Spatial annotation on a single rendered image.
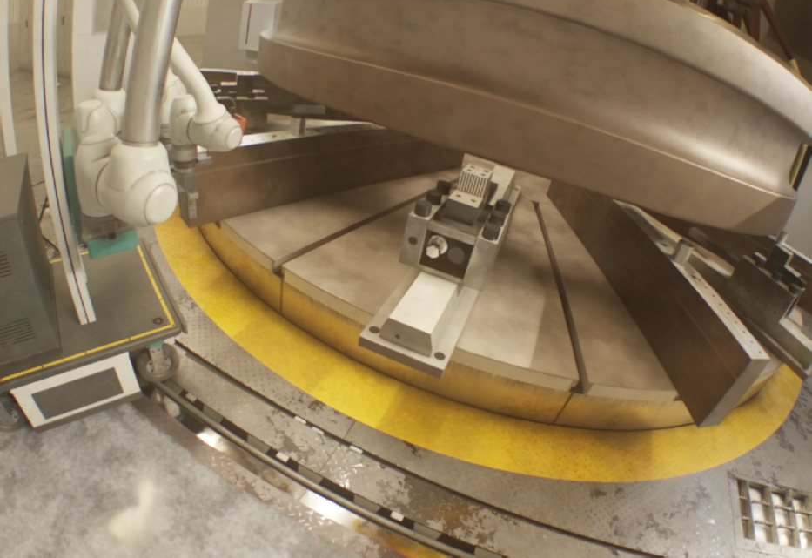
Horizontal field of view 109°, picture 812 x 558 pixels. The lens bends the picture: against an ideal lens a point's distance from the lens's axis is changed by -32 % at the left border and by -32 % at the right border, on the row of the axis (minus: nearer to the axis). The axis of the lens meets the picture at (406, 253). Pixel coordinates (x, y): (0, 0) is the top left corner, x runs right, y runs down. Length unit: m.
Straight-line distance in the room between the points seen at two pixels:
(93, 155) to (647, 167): 1.96
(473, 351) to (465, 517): 0.61
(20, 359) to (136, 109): 0.93
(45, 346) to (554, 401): 1.89
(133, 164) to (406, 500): 1.30
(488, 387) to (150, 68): 1.57
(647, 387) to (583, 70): 1.33
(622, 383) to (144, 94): 1.85
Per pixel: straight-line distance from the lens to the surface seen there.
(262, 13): 6.16
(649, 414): 2.09
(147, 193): 1.06
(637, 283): 2.25
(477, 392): 1.77
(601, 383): 1.75
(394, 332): 1.44
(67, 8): 9.46
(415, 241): 1.62
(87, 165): 1.25
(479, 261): 1.58
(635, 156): 1.87
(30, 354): 1.60
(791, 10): 5.63
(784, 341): 2.96
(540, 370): 1.65
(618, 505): 1.85
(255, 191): 2.23
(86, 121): 1.71
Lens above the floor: 1.35
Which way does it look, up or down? 30 degrees down
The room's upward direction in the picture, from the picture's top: 12 degrees clockwise
